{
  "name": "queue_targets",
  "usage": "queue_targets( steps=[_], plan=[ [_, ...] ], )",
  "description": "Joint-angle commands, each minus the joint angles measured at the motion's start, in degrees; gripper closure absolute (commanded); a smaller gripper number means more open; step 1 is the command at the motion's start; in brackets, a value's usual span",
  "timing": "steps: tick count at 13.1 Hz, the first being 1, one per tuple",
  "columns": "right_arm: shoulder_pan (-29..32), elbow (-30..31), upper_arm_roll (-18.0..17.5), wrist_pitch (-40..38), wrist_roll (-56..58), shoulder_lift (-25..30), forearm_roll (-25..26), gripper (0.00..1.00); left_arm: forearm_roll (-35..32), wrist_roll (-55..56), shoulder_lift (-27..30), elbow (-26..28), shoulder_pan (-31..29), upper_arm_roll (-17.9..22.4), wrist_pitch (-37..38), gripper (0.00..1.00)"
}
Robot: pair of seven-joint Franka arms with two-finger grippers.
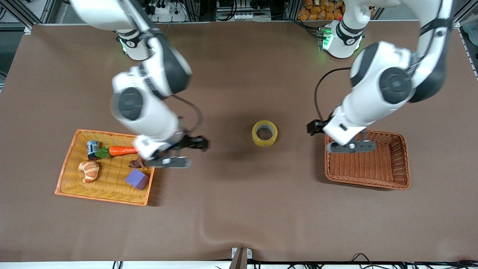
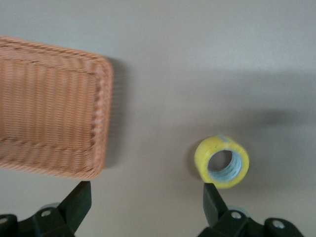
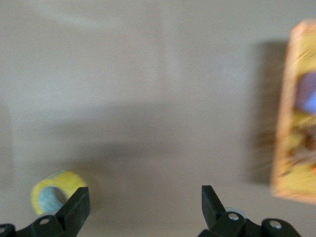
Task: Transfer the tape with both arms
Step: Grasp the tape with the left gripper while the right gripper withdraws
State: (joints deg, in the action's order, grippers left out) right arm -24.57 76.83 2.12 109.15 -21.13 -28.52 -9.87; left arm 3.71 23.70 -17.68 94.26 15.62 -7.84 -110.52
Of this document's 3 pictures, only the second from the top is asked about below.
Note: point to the brown wicker basket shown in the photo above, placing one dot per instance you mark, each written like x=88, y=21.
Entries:
x=49, y=111

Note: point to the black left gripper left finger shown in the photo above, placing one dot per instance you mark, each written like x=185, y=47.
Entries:
x=74, y=207

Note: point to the yellow packing tape roll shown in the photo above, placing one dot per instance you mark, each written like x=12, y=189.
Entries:
x=205, y=153

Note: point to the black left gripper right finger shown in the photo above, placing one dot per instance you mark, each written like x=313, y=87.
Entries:
x=214, y=209

